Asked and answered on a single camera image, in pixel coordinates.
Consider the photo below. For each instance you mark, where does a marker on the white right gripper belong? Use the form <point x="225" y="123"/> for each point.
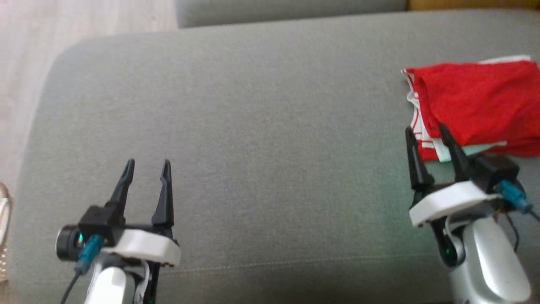
<point x="447" y="198"/>

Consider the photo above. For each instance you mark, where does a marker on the yellow cushion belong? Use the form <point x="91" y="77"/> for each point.
<point x="472" y="4"/>

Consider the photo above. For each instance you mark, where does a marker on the blue right camera connector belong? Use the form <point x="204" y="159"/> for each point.
<point x="514" y="196"/>

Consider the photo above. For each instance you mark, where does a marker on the blue left camera connector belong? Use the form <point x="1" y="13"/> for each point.
<point x="89" y="251"/>

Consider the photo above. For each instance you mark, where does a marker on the red shorts with white stripe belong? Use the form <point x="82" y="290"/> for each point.
<point x="525" y="151"/>

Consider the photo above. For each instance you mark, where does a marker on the blue camera connector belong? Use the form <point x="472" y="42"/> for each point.
<point x="514" y="196"/>
<point x="89" y="251"/>

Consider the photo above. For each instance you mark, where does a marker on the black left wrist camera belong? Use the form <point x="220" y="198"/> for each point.
<point x="97" y="221"/>

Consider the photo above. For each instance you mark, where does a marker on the red jersey with striped trim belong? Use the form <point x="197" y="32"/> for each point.
<point x="476" y="97"/>

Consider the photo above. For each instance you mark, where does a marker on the grey fabric sofa seat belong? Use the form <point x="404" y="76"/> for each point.
<point x="274" y="147"/>

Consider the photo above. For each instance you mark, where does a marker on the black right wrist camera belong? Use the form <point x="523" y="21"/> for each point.
<point x="495" y="171"/>

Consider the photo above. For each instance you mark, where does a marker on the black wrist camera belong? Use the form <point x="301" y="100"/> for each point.
<point x="97" y="221"/>
<point x="495" y="171"/>

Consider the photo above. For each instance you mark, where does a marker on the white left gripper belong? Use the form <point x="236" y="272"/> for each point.
<point x="147" y="245"/>

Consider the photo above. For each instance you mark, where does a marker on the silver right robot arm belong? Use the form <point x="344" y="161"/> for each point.
<point x="485" y="261"/>

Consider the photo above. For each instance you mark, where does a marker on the grey sofa back cushion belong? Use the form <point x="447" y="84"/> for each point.
<point x="287" y="12"/>

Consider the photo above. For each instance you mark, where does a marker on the woven laundry basket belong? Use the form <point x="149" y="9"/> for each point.
<point x="3" y="236"/>

